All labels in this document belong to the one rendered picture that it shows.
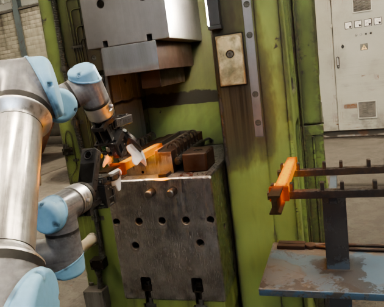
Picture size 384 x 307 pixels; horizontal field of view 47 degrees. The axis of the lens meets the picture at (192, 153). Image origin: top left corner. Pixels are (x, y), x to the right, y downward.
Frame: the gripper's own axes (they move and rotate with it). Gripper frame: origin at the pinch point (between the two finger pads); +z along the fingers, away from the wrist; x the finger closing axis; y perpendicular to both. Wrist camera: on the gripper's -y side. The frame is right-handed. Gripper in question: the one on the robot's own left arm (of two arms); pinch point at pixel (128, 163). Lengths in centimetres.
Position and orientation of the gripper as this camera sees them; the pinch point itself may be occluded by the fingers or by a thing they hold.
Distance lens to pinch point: 136.3
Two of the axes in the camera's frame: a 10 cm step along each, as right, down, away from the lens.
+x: 9.6, -0.7, -2.9
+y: -1.7, 6.6, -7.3
